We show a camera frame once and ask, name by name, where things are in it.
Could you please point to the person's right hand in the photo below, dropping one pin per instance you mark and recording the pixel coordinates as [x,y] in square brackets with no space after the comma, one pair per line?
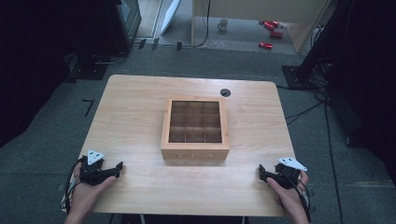
[289,199]

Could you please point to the black cabinet with screen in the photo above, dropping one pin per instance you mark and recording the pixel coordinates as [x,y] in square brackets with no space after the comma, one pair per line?
[123,25]

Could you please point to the red can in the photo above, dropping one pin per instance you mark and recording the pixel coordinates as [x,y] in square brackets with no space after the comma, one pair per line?
[270,25]
[276,34]
[265,45]

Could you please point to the person's left hand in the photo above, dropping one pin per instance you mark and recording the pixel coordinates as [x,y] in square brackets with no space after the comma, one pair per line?
[85,194]

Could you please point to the grey mug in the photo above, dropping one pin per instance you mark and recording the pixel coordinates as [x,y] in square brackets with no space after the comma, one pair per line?
[223,24]

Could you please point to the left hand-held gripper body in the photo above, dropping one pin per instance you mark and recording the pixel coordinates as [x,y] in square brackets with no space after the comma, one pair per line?
[93,174]

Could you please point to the light wooden desk frame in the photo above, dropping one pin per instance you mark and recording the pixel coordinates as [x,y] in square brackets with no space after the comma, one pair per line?
[306,34]

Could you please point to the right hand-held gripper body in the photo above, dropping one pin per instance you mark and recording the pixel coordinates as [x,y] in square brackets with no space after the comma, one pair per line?
[288,174]

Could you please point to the white board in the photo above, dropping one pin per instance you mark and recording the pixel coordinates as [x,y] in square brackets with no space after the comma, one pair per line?
[170,15]

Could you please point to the black metal stand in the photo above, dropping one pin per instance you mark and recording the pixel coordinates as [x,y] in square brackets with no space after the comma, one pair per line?
[311,62]

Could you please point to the wooden compartment box with window lid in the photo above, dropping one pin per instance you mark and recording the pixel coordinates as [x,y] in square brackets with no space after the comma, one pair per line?
[195,129]

